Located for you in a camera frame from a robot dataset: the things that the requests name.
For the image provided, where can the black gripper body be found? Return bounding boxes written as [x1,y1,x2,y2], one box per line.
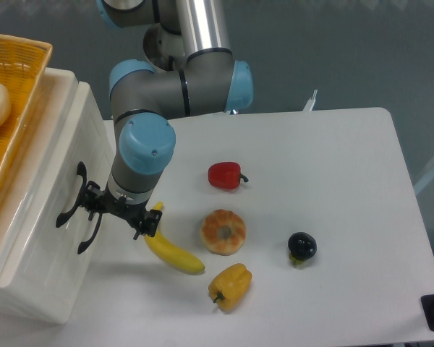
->
[77,181,162,237]

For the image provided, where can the white top drawer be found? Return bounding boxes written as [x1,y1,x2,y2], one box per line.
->
[0,82,114,274]

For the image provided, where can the white drawer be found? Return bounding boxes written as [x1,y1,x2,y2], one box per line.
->
[0,212,95,324]
[0,82,114,274]

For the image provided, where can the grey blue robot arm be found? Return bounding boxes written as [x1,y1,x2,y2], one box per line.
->
[79,1,254,236]

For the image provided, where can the white lower drawer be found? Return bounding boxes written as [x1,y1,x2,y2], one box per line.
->
[0,212,95,324]

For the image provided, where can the yellow banana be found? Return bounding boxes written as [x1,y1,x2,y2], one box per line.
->
[144,201,206,275]

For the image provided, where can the orange glazed donut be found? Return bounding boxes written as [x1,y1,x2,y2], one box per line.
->
[200,209,247,256]

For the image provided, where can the red bell pepper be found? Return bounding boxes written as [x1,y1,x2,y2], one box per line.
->
[208,162,249,190]

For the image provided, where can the yellow bell pepper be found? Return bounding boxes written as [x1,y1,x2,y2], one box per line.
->
[208,263,252,312]

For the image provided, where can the dark purple eggplant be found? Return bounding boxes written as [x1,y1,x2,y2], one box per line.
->
[288,232,317,266]

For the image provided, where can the orange woven basket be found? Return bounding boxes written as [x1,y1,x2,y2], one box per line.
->
[0,34,53,191]

